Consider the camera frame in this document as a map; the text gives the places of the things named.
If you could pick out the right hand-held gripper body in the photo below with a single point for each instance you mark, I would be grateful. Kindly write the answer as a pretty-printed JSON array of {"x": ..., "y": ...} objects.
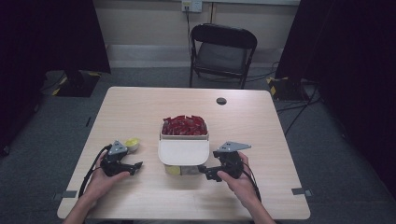
[{"x": 232, "y": 161}]

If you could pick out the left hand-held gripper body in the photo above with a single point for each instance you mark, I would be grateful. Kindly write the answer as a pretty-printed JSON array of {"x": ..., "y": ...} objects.
[{"x": 113, "y": 165}]

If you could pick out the person's left hand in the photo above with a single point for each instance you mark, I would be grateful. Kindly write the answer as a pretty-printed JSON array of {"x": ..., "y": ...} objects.
[{"x": 101, "y": 185}]

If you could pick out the person's right hand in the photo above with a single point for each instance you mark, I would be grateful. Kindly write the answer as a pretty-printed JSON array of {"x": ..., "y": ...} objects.
[{"x": 241, "y": 186}]

